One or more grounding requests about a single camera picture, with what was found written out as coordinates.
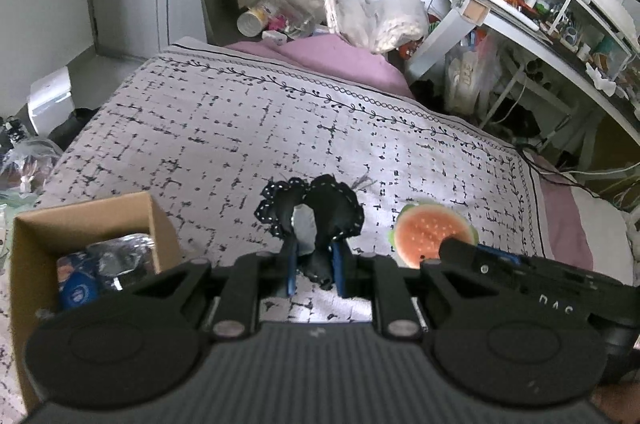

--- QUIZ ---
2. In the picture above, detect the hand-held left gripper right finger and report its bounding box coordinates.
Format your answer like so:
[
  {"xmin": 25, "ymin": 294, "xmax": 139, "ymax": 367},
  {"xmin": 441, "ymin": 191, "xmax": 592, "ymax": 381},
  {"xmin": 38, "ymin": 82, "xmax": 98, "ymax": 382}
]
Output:
[{"xmin": 332, "ymin": 241, "xmax": 501, "ymax": 341}]

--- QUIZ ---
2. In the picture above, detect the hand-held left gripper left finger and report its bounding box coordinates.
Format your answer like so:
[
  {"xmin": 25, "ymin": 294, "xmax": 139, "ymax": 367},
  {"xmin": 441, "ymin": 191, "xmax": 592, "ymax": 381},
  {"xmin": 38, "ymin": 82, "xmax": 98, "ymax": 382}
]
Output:
[{"xmin": 132, "ymin": 239, "xmax": 301, "ymax": 341}]

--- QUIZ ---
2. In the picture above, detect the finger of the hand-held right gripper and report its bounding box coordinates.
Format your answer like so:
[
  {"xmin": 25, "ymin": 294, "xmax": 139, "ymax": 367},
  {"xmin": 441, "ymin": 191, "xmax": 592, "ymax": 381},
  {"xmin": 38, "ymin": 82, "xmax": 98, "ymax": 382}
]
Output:
[{"xmin": 439, "ymin": 238, "xmax": 523, "ymax": 285}]

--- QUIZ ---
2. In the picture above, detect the black lace-trimmed cloth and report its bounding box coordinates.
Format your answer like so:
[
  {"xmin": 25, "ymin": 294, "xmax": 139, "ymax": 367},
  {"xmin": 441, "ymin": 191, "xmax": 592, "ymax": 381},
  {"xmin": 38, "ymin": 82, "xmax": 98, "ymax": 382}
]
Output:
[{"xmin": 254, "ymin": 174, "xmax": 365, "ymax": 289}]

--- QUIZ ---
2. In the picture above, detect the watermelon slice plush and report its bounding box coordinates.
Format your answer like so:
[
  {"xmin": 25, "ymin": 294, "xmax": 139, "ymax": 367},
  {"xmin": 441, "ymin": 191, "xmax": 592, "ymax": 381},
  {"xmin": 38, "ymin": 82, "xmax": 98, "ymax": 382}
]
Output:
[{"xmin": 389, "ymin": 202, "xmax": 479, "ymax": 267}]

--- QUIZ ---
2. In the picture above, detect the brown cardboard box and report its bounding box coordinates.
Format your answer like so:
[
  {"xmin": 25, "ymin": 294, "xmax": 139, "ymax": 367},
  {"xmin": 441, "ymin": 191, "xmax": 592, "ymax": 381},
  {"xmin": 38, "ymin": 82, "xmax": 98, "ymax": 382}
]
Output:
[{"xmin": 10, "ymin": 191, "xmax": 183, "ymax": 410}]

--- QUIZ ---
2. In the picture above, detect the grey black-patterned bedspread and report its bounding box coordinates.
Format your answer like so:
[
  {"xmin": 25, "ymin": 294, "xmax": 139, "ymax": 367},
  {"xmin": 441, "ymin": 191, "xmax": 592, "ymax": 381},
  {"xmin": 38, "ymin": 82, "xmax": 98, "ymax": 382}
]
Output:
[{"xmin": 35, "ymin": 36, "xmax": 556, "ymax": 325}]

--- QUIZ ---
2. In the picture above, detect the silver clear plastic packet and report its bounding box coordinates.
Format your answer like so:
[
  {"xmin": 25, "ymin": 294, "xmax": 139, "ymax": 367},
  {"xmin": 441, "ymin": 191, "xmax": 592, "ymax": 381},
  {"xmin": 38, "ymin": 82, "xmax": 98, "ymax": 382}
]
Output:
[{"xmin": 85, "ymin": 234, "xmax": 157, "ymax": 292}]

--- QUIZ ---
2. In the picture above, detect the translucent plastic bag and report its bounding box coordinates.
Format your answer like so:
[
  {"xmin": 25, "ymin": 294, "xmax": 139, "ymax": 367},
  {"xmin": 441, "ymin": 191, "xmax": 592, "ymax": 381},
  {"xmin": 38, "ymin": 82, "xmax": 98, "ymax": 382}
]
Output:
[{"xmin": 445, "ymin": 38, "xmax": 501, "ymax": 115}]

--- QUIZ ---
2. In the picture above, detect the pink bed sheet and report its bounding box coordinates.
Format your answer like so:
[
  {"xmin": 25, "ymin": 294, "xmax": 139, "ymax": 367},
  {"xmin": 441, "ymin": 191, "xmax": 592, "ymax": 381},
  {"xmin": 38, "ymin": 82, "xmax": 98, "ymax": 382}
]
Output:
[{"xmin": 227, "ymin": 36, "xmax": 416, "ymax": 99}]

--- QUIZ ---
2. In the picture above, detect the white desk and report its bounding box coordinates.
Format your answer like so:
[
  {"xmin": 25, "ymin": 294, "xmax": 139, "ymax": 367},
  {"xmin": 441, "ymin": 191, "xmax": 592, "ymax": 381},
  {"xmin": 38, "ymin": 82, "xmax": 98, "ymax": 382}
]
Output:
[{"xmin": 405, "ymin": 0, "xmax": 640, "ymax": 165}]

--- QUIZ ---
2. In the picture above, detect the white labelled tin can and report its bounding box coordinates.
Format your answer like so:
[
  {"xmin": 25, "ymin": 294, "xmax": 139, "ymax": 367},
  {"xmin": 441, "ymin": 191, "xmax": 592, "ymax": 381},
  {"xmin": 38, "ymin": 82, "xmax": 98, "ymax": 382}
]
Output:
[{"xmin": 236, "ymin": 6, "xmax": 278, "ymax": 37}]

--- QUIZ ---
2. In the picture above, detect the white filled plastic bag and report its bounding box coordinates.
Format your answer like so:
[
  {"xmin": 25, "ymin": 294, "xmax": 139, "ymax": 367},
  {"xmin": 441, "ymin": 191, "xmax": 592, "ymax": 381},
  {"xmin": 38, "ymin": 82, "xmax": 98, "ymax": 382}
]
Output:
[{"xmin": 335, "ymin": 0, "xmax": 431, "ymax": 54}]

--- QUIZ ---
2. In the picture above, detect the black bag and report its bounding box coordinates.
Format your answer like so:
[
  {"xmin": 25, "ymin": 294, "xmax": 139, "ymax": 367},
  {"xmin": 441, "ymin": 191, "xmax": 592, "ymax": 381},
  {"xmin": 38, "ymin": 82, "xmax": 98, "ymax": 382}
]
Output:
[{"xmin": 47, "ymin": 108, "xmax": 101, "ymax": 152}]

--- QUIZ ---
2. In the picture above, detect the clear crinkled plastic bag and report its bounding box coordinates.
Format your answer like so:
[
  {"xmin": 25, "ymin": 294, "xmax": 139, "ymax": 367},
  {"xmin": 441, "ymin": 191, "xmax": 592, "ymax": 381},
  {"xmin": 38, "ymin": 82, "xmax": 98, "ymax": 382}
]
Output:
[{"xmin": 0, "ymin": 139, "xmax": 63, "ymax": 199}]

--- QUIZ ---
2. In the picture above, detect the white box appliance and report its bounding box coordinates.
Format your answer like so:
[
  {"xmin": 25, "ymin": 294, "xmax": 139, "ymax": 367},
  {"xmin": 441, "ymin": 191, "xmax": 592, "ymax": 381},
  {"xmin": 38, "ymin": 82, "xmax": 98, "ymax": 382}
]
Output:
[{"xmin": 27, "ymin": 68, "xmax": 76, "ymax": 135}]

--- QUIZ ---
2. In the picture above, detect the white cable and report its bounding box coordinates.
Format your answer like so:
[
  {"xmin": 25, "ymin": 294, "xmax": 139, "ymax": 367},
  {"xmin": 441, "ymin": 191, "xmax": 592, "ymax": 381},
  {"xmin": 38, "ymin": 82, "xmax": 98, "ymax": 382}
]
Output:
[{"xmin": 520, "ymin": 144, "xmax": 640, "ymax": 205}]

